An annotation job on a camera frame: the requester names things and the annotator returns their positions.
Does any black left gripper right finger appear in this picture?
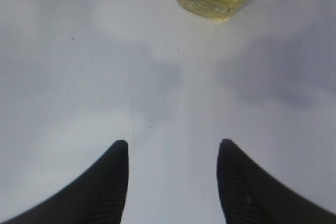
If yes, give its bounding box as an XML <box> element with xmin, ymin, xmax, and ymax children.
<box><xmin>216</xmin><ymin>139</ymin><xmax>335</xmax><ymax>223</ymax></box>

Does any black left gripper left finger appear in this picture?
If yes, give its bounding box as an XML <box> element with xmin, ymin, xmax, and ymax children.
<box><xmin>6</xmin><ymin>140</ymin><xmax>129</xmax><ymax>224</ymax></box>

